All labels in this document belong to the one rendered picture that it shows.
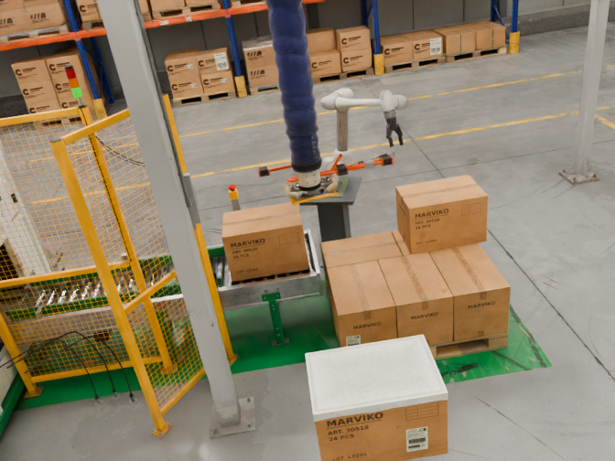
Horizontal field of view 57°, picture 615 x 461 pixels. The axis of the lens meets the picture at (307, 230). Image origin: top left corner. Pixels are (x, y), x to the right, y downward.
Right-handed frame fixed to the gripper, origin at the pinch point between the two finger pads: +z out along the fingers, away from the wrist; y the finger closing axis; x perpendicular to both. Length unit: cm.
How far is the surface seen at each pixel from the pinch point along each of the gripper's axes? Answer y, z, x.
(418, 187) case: 15.5, 36.4, -0.9
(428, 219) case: -3, 60, -15
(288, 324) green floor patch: -58, 122, 102
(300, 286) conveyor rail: -76, 88, 60
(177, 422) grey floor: -174, 154, 109
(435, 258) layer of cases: -1, 91, -12
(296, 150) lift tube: -76, -10, 33
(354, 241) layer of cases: -12, 68, 52
